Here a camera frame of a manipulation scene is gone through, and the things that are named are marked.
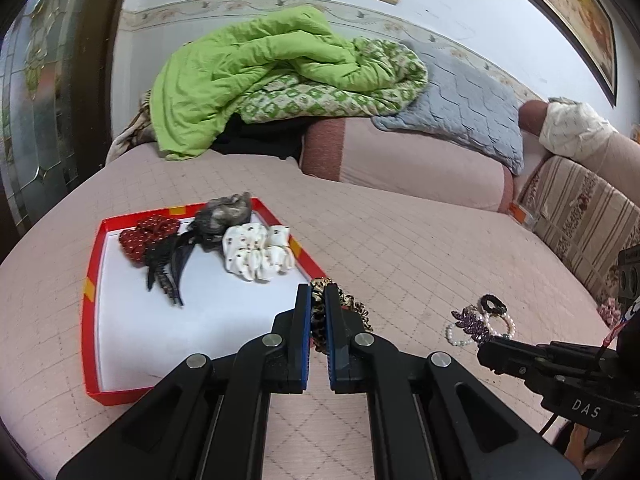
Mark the white pearl bracelet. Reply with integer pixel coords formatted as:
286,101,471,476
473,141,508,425
445,321,483,347
475,310,517,341

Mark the pink bolster cushion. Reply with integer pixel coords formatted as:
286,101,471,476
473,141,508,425
299,116,516,216

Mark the pink quilted bed mat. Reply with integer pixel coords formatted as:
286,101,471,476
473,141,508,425
0,140,616,480

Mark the stained glass window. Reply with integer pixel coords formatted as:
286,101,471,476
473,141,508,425
0,0,81,221

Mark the white floral pillow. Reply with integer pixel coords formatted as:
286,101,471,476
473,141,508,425
537,97,621,158

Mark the striped floral cushion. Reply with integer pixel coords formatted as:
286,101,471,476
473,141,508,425
515,155,640,306

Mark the red shallow tray box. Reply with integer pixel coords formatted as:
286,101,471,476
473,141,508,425
81,197,328,407

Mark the red polka dot scrunchie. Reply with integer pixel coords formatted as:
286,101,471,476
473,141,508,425
118,214,182,264

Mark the leopard print scrunchie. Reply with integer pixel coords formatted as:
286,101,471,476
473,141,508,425
309,277,373,356

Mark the red plaid scrunchie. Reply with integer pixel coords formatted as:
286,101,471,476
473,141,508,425
597,297,621,328

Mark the clear bottle with orange label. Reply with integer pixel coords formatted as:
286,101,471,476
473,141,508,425
510,202,538,228

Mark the green comforter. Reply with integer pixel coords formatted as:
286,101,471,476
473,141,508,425
150,5,386,161

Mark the brown patterned blanket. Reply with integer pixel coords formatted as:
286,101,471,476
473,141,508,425
104,90,161,166

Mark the large framed painting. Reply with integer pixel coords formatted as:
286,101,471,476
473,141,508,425
475,0,618,108

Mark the grey quilted pillow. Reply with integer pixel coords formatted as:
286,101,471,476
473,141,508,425
371,40,526,176

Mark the person's right hand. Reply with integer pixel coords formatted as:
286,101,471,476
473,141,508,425
564,422,623,472

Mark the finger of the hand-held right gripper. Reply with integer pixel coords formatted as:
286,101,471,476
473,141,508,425
476,336,551,389

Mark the black cloth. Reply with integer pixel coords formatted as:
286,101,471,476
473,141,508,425
210,112,313,161

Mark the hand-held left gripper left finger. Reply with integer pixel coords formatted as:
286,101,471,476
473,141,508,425
56,284,311,480

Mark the grey ruffled scrunchie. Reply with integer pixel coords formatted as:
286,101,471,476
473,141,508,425
192,191,253,253

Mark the black feathered hair clip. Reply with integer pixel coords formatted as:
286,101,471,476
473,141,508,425
145,232,211,307

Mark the purple leaf hair clip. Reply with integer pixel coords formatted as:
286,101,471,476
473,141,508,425
451,308,493,345

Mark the white dotted scrunchie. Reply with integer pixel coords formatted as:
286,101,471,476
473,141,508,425
221,224,297,283

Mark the green patterned blanket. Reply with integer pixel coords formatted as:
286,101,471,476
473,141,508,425
237,36,430,123

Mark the dark wooden door frame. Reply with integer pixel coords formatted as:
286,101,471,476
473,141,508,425
65,0,138,186

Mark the thin red cable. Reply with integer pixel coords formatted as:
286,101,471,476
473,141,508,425
597,317,628,361

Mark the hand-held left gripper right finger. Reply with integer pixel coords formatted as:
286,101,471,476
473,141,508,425
324,284,582,480

